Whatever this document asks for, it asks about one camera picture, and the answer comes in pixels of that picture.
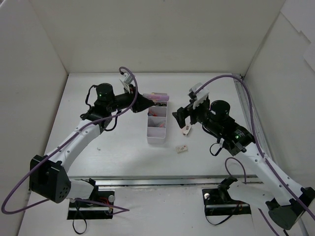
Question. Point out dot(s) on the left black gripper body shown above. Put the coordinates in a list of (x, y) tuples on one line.
[(134, 102)]

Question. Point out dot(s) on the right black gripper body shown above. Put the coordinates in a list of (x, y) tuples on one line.
[(191, 115)]

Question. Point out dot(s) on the purple highlighter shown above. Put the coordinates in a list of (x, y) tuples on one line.
[(156, 96)]

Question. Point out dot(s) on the black handled scissors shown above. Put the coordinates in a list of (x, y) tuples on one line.
[(161, 104)]

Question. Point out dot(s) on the small white eraser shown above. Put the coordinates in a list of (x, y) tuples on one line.
[(181, 149)]

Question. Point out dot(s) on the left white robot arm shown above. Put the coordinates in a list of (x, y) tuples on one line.
[(49, 177)]

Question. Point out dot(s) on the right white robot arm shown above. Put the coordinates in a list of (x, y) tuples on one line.
[(285, 200)]

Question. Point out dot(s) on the white compartment organizer box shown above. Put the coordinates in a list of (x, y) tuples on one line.
[(155, 135)]

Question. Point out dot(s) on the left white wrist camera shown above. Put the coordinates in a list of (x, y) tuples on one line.
[(127, 82)]

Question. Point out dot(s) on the front aluminium rail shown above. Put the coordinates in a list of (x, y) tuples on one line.
[(151, 181)]

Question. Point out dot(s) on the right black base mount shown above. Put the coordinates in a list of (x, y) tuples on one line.
[(214, 205)]

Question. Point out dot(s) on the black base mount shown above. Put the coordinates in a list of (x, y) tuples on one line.
[(89, 211), (214, 205)]

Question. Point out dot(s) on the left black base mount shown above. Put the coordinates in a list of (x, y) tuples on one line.
[(89, 211)]

